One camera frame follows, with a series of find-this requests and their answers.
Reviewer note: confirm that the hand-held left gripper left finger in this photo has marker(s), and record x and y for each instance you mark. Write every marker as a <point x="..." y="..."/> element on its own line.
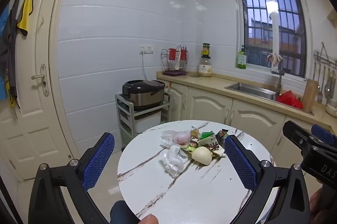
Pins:
<point x="98" y="161"/>

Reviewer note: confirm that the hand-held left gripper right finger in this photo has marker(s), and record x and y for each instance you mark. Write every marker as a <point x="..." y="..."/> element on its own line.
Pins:
<point x="241" y="163"/>

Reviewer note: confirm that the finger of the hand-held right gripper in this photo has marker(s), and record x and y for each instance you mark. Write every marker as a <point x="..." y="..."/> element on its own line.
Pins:
<point x="292" y="132"/>
<point x="321" y="133"/>

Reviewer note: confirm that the clear plastic wrap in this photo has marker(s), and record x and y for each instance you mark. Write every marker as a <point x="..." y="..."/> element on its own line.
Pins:
<point x="172" y="163"/>

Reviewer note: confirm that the person's right hand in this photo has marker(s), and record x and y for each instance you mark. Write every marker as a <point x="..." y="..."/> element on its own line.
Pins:
<point x="316" y="203"/>

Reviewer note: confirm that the person's left hand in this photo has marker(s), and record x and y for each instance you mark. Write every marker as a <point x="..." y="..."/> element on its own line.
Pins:
<point x="148" y="219"/>

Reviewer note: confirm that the white bowls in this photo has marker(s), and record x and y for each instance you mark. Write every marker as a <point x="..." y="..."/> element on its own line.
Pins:
<point x="331" y="107"/>

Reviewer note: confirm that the red plastic basin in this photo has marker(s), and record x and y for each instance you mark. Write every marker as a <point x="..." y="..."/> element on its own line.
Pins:
<point x="288" y="99"/>

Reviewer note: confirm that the red white patterned wrapper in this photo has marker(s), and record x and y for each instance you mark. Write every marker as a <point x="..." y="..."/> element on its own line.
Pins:
<point x="210" y="144"/>

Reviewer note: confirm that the pale round bun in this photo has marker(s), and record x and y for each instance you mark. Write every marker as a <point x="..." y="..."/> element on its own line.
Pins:
<point x="202" y="155"/>

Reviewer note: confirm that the metal hanging utensil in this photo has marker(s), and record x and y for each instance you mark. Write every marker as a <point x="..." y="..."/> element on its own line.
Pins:
<point x="320" y="93"/>
<point x="327" y="86"/>

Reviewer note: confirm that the wooden cutting board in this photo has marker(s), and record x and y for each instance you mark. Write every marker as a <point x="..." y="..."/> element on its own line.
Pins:
<point x="309" y="95"/>

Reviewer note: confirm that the bright green wrapper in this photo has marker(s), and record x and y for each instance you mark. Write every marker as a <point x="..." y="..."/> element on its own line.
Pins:
<point x="208" y="134"/>

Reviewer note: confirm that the grey storage trolley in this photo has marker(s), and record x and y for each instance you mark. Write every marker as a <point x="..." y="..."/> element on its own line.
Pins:
<point x="123" y="113"/>

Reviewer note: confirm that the metal sink faucet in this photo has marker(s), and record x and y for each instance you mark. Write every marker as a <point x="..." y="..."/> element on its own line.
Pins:
<point x="279" y="76"/>

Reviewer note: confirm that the person's leg in blue jeans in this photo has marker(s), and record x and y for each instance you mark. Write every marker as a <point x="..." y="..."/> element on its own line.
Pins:
<point x="122" y="213"/>

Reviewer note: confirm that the white storage bin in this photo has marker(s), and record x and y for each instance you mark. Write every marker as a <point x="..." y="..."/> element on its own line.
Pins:
<point x="147" y="121"/>

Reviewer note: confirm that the plastic bag with pink contents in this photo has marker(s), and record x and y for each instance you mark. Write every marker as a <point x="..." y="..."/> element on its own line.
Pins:
<point x="179" y="137"/>

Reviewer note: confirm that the pinkish cloth on faucet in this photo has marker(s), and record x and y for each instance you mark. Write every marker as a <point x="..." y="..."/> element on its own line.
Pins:
<point x="273" y="57"/>

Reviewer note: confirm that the cream panelled door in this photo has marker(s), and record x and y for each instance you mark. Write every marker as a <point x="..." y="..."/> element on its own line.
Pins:
<point x="31" y="121"/>

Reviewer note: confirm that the black and steel rice cooker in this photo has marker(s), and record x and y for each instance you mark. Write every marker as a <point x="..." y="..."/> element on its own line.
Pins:
<point x="143" y="93"/>

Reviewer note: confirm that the beige kitchen countertop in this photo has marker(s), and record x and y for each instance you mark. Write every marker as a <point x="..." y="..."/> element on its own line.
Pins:
<point x="218" y="80"/>

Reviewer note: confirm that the green dish soap bottle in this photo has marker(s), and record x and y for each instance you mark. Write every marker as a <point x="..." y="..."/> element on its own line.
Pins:
<point x="241" y="58"/>

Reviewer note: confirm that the large clear food jar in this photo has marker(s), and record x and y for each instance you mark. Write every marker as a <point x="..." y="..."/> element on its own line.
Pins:
<point x="205" y="67"/>

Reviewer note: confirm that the purple drip tray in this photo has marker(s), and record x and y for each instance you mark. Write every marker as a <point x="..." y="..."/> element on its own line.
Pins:
<point x="175" y="72"/>

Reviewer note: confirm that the white rice spoon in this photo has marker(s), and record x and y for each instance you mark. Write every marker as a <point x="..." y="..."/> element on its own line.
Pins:
<point x="177" y="64"/>

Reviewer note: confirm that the small jar with yellow label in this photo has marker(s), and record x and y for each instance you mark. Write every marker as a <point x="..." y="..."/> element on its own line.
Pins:
<point x="206" y="50"/>

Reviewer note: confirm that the barred kitchen window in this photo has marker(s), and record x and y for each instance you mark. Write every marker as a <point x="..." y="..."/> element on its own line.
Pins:
<point x="263" y="16"/>

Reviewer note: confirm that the red cup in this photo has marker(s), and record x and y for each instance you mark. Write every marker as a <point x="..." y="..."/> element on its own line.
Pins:
<point x="183" y="55"/>
<point x="172" y="54"/>

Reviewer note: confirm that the grey hanging apron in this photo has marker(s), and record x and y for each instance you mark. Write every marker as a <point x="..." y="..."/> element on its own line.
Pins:
<point x="9" y="37"/>

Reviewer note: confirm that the yellow hanging cloth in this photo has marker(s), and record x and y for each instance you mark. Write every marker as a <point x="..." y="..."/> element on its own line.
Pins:
<point x="26" y="11"/>

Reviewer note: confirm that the metal utensil rail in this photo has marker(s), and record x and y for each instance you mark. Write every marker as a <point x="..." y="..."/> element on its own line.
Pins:
<point x="326" y="57"/>

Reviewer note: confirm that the white wall socket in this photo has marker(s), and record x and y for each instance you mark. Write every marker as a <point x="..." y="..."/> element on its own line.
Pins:
<point x="146" y="49"/>

